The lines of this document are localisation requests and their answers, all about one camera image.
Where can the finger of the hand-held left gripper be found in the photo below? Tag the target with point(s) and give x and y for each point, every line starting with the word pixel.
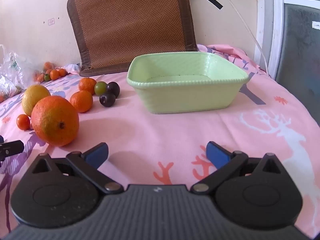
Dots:
pixel 12 148

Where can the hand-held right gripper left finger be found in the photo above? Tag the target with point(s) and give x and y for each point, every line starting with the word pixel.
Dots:
pixel 96 153

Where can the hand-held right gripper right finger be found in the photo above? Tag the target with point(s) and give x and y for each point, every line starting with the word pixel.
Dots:
pixel 216 155

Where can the large orange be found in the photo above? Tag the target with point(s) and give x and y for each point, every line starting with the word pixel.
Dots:
pixel 53 120

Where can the small orange tangerine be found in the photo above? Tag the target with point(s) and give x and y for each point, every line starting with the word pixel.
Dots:
pixel 87 85
pixel 81 101

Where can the yellow lemon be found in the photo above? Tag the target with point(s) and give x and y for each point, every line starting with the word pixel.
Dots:
pixel 33 97

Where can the green plum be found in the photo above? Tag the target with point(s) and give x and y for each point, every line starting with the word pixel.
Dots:
pixel 100 88

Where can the light green plastic basket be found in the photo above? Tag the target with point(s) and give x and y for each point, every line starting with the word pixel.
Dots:
pixel 185 97

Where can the tiny orange kumquat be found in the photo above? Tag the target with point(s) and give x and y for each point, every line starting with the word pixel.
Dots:
pixel 23 122

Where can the dark purple plum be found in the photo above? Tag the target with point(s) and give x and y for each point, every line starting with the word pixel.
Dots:
pixel 107 100
pixel 113 88

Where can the pink printed bedsheet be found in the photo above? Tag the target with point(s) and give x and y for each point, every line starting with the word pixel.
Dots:
pixel 155 130

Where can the clear plastic bag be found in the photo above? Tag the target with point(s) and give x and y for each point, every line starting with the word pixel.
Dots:
pixel 11 75

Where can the pile of small kumquats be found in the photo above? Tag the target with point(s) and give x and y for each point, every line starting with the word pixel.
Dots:
pixel 53 74

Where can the white crumpled cloth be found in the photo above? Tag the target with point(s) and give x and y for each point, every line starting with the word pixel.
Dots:
pixel 73 68

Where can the frosted glass door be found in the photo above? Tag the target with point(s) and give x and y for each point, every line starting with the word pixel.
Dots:
pixel 297 55

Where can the brown woven seat mat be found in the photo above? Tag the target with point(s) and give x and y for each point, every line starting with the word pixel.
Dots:
pixel 130 25

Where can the white door sticker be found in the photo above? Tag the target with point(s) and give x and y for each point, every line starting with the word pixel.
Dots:
pixel 316 25

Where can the small wall sticker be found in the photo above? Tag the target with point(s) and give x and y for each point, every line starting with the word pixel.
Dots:
pixel 51 21

